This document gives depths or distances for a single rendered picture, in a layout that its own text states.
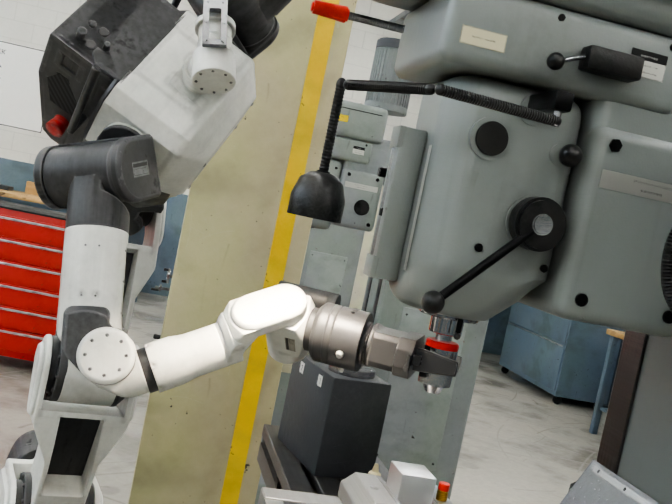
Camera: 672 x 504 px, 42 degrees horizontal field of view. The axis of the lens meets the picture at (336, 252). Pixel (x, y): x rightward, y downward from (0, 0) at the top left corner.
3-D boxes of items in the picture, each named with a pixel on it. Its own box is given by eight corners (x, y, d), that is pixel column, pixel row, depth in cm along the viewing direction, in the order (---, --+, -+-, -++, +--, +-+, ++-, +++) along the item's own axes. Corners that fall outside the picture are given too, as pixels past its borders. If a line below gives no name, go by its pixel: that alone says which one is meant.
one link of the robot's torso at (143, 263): (32, 392, 174) (72, 164, 175) (119, 400, 182) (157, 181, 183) (40, 408, 160) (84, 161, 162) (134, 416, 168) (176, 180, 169)
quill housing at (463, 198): (408, 313, 111) (461, 65, 109) (371, 291, 131) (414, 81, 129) (544, 338, 115) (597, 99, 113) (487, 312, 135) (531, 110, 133)
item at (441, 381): (413, 381, 122) (421, 344, 122) (422, 377, 126) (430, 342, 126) (445, 389, 120) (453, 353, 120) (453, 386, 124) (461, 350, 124)
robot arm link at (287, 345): (327, 341, 120) (251, 322, 123) (330, 383, 128) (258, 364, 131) (352, 281, 127) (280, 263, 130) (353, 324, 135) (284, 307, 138)
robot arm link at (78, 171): (36, 228, 124) (44, 139, 128) (73, 243, 133) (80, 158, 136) (106, 222, 121) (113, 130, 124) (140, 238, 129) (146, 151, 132)
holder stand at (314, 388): (313, 477, 158) (335, 370, 157) (276, 438, 178) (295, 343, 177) (372, 481, 163) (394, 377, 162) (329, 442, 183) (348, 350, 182)
